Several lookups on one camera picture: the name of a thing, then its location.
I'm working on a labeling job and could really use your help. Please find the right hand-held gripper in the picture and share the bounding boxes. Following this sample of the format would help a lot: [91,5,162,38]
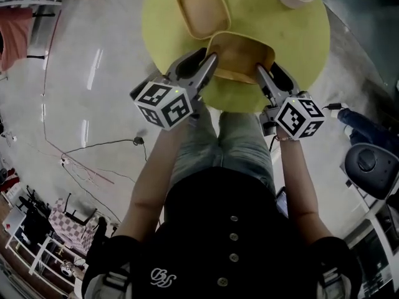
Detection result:
[256,62,326,140]

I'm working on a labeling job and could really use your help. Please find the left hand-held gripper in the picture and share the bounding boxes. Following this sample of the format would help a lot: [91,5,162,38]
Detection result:
[130,48,219,132]

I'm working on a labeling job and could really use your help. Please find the yellow square container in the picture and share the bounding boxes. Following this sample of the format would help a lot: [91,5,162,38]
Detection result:
[175,0,233,40]
[206,31,276,85]

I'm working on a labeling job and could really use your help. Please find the person's right forearm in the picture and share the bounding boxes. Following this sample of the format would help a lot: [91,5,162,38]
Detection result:
[276,131,333,246]

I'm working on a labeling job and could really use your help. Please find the person's left forearm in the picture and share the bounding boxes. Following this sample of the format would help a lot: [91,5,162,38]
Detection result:
[116,119,185,240]

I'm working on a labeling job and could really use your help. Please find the person's light blue jeans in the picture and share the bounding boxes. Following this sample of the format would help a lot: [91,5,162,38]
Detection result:
[170,102,277,194]

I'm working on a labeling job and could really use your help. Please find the black handheld device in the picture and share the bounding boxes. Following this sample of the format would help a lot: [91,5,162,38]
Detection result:
[275,186,290,219]

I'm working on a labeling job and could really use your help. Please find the grey chair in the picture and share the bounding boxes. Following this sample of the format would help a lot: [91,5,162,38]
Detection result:
[344,143,399,201]

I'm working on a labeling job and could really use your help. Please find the person's black buttoned shirt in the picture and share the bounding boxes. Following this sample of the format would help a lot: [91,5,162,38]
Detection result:
[82,166,364,299]

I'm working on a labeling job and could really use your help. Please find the red hanging cloth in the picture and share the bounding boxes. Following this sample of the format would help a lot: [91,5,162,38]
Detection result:
[0,6,34,72]

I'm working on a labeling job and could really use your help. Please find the pink checkered cloth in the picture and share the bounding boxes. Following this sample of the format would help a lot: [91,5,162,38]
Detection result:
[47,197,96,255]

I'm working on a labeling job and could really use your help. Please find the black floor cable with plug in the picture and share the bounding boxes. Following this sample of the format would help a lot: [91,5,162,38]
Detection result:
[60,136,148,164]

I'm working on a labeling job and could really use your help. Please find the red floor cable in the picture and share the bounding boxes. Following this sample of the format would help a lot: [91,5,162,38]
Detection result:
[42,9,115,185]

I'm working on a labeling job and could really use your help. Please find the white frame shelf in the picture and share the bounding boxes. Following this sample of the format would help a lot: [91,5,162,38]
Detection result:
[2,204,89,294]

